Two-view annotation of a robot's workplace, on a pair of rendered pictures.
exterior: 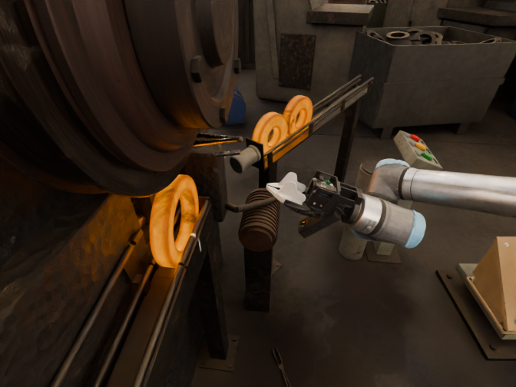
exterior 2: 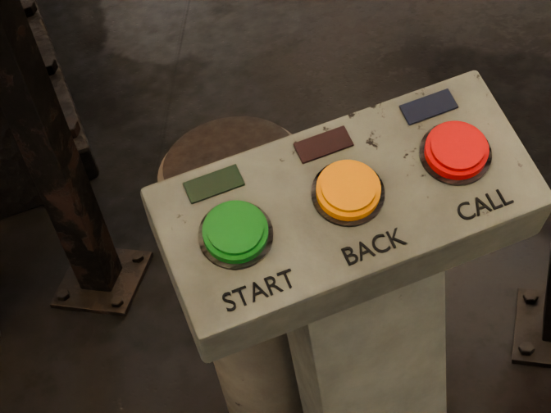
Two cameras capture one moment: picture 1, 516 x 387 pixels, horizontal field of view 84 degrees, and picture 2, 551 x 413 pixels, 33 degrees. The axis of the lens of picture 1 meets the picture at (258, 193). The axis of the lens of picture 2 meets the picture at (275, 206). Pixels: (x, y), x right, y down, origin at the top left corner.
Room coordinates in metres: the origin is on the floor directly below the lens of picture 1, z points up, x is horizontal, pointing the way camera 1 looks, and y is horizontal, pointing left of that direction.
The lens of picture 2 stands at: (0.83, -1.02, 1.00)
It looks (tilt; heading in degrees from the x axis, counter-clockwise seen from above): 44 degrees down; 70
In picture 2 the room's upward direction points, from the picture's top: 11 degrees counter-clockwise
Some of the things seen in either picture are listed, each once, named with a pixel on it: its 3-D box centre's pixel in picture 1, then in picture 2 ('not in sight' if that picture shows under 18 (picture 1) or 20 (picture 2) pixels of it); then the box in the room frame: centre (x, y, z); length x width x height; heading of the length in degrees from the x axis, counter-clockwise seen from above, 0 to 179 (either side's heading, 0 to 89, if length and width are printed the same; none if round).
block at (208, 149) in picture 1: (205, 182); not in sight; (0.67, 0.15, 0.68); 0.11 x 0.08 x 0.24; 83
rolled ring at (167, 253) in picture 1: (177, 219); not in sight; (0.43, 0.16, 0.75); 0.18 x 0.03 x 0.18; 174
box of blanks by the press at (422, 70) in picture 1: (412, 78); not in sight; (2.71, -1.41, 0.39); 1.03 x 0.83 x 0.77; 98
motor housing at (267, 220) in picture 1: (259, 256); not in sight; (0.74, -0.01, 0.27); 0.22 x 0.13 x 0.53; 173
